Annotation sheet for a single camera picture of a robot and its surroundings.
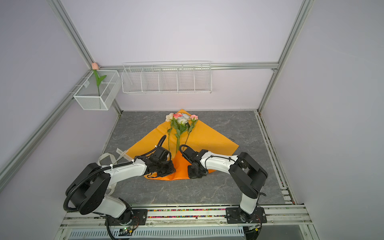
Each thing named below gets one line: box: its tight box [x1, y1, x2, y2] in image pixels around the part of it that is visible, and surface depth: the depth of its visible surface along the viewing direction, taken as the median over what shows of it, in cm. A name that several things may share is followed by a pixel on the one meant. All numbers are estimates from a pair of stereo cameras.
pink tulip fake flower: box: [91, 62, 107, 97], surface depth 92 cm
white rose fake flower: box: [175, 113, 191, 154], surface depth 109 cm
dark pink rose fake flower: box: [173, 113, 183, 153], surface depth 107 cm
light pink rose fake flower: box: [184, 114, 199, 145], surface depth 114 cm
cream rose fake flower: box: [165, 113, 174, 152], surface depth 114 cm
